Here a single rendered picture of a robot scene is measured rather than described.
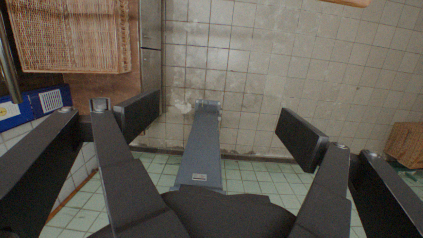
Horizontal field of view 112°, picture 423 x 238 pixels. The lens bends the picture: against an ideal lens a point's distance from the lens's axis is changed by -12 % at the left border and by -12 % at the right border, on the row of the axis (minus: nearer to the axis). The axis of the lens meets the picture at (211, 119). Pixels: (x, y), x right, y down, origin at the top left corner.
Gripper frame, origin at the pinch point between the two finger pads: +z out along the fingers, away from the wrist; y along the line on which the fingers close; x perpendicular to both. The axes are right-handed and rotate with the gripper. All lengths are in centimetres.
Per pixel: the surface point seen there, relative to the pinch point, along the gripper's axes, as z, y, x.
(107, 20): 87, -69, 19
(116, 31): 73, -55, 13
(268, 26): 149, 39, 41
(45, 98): 68, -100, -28
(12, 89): 29, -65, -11
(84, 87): 87, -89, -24
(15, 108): 51, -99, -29
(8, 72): 29, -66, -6
